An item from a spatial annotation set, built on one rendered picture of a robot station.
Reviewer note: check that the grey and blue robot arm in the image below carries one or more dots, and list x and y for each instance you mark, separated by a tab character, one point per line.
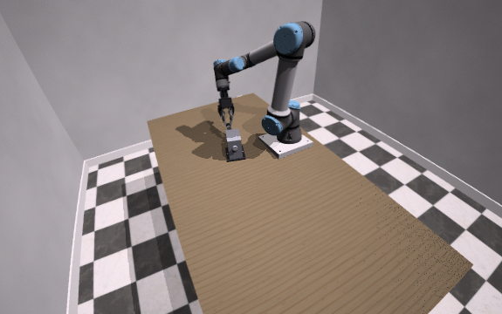
290	41

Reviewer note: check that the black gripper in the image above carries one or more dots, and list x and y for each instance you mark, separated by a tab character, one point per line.
225	103

